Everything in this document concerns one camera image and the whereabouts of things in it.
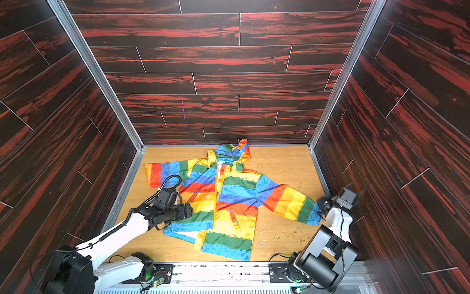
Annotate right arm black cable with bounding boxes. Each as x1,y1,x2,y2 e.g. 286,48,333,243
266,205,350,294

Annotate aluminium frame rail left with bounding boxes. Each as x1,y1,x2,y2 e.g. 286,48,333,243
47,0,146,232

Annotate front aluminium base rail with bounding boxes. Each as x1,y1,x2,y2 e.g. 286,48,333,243
91,260,379,294

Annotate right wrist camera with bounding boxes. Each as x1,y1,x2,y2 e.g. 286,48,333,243
334,187,359,210

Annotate rainbow striped zip jacket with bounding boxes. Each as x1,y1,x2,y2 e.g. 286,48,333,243
145,139,321,262

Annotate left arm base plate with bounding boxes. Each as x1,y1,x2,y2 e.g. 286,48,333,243
134,263,174,287

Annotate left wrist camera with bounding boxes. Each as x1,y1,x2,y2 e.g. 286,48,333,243
153,187,179,210

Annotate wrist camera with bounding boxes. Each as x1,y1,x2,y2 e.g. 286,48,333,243
153,187,179,210
334,187,359,210

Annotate aluminium frame rail right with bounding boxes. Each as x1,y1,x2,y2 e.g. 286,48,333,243
309,0,387,156

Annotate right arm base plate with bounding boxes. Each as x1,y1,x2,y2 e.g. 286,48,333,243
268,262,305,284

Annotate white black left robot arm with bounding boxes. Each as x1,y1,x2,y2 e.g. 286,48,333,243
39,203,193,294

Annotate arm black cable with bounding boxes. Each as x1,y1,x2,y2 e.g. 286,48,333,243
266,205,350,294
29,174,184,294

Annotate aluminium frame rail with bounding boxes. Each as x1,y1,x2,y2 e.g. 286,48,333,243
309,0,387,156
47,0,146,232

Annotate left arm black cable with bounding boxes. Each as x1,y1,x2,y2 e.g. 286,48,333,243
29,174,184,294

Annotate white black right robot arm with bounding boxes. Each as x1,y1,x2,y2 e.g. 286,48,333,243
286,189,359,293

